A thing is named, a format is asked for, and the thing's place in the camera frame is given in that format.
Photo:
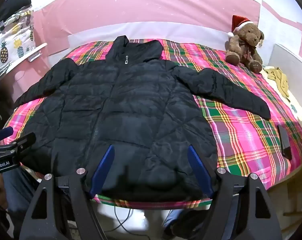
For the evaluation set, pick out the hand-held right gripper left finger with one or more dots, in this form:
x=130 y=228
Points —
x=104 y=170

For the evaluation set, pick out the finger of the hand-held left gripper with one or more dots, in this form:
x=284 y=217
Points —
x=23 y=140
x=3 y=133

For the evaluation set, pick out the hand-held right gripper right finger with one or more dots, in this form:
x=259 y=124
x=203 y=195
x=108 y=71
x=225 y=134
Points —
x=199 y=171

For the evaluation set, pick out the black puffer jacket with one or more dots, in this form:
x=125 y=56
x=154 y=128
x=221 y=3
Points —
x=141 y=105

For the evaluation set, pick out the person's left leg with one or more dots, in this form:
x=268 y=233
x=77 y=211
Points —
x=18 y=192

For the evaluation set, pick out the person's leg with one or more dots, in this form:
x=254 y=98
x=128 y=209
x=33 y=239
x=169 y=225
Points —
x=173 y=220
x=18 y=192

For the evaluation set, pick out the person's right leg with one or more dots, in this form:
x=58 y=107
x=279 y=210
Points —
x=173 y=220

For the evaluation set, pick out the pink plaid bed sheet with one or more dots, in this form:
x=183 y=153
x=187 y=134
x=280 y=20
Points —
x=241 y=130

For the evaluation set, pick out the pineapple print cloth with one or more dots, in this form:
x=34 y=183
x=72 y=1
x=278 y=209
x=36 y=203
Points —
x=8 y=45

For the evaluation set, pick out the yellow cloth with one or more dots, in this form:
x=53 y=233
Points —
x=281 y=80

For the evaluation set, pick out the dark cloth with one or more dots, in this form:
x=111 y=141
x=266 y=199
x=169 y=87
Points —
x=13 y=5

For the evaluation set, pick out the brown teddy bear red hat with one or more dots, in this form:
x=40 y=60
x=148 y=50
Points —
x=243 y=45

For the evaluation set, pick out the white headboard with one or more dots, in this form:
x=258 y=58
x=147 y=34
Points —
x=293 y=65

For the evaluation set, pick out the white wall shelf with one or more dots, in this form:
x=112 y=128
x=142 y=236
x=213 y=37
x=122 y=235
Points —
x=38 y=50

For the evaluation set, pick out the wooden bed frame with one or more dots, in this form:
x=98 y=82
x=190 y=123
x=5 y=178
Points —
x=291 y=200

